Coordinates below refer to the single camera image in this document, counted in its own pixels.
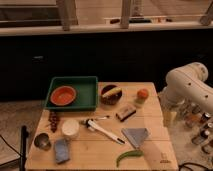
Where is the small metal cup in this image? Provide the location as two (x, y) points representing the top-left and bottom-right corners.
(34, 133), (51, 150)

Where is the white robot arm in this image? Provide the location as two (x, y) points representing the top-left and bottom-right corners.
(158, 62), (213, 127)

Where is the white paper cup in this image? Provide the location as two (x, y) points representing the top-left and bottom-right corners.
(61, 119), (80, 139)

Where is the wooden board eraser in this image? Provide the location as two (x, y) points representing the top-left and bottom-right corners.
(116, 105), (136, 122)

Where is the orange bowl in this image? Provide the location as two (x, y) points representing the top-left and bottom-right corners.
(50, 86), (77, 106)

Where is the green chili pepper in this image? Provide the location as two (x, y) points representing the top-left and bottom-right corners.
(116, 150), (143, 167)

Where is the silver spoon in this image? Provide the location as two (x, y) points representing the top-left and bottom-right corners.
(79, 115), (111, 125)

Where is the grey folded cloth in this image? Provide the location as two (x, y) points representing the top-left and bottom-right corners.
(122, 128), (149, 149)

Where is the dark red grape bunch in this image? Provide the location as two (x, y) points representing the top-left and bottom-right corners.
(48, 111), (59, 132)

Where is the dark wooden bowl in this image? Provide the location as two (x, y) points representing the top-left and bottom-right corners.
(100, 84), (122, 105)

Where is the black stand post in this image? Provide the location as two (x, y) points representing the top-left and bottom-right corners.
(19, 125), (28, 171)

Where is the yellow corn cob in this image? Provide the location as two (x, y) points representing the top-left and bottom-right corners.
(102, 87), (122, 98)

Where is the spice bottle rack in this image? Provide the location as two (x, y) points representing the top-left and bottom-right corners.
(184, 103), (213, 145)

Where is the white handled tool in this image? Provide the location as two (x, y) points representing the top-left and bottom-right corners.
(86, 119), (125, 145)

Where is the green plastic tray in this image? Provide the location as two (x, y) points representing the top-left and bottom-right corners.
(45, 76), (98, 112)

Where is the blue sponge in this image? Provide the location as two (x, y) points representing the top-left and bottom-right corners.
(54, 139), (70, 164)

